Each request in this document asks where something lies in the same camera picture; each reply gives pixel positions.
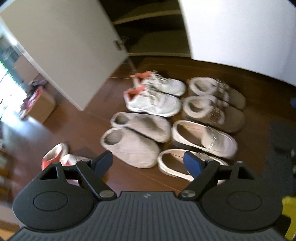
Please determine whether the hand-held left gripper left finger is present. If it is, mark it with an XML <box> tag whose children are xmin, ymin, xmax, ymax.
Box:
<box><xmin>35</xmin><ymin>151</ymin><xmax>117</xmax><ymax>201</ymax></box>

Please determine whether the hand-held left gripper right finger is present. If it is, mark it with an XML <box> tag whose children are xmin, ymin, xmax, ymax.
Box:
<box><xmin>179</xmin><ymin>151</ymin><xmax>260</xmax><ymax>201</ymax></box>

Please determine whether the white patent loafer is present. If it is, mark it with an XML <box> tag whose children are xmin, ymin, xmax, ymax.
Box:
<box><xmin>171</xmin><ymin>120</ymin><xmax>238</xmax><ymax>159</ymax></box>
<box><xmin>157</xmin><ymin>148</ymin><xmax>229</xmax><ymax>186</ymax></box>

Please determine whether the red and white slipper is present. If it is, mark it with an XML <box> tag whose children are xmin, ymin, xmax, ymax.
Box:
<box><xmin>41</xmin><ymin>143</ymin><xmax>70</xmax><ymax>172</ymax></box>
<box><xmin>60</xmin><ymin>154</ymin><xmax>93</xmax><ymax>186</ymax></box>

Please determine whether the beige quilted slipper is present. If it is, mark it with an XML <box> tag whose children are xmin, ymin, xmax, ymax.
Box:
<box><xmin>110</xmin><ymin>112</ymin><xmax>171</xmax><ymax>143</ymax></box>
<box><xmin>100</xmin><ymin>128</ymin><xmax>160</xmax><ymax>169</ymax></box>

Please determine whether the brown fur-lined buckle shoe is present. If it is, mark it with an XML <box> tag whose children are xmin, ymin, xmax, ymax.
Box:
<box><xmin>181</xmin><ymin>96</ymin><xmax>245</xmax><ymax>133</ymax></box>
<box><xmin>187</xmin><ymin>77</ymin><xmax>246</xmax><ymax>109</ymax></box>

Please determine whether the white mesh sneaker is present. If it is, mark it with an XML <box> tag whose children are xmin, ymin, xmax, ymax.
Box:
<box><xmin>123</xmin><ymin>85</ymin><xmax>182</xmax><ymax>117</ymax></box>
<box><xmin>130</xmin><ymin>71</ymin><xmax>187</xmax><ymax>96</ymax></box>

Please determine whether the yellow object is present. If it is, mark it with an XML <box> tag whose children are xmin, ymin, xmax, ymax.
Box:
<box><xmin>282</xmin><ymin>195</ymin><xmax>296</xmax><ymax>240</ymax></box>

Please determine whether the cardboard box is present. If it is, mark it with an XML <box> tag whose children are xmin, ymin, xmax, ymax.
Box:
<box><xmin>18</xmin><ymin>86</ymin><xmax>57</xmax><ymax>125</ymax></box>

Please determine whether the white cabinet door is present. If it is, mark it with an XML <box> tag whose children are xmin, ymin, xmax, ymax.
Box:
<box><xmin>179</xmin><ymin>0</ymin><xmax>296</xmax><ymax>87</ymax></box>
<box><xmin>0</xmin><ymin>0</ymin><xmax>128</xmax><ymax>112</ymax></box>

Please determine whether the metal cabinet hinge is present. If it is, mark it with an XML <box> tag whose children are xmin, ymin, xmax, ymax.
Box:
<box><xmin>114</xmin><ymin>38</ymin><xmax>127</xmax><ymax>51</ymax></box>

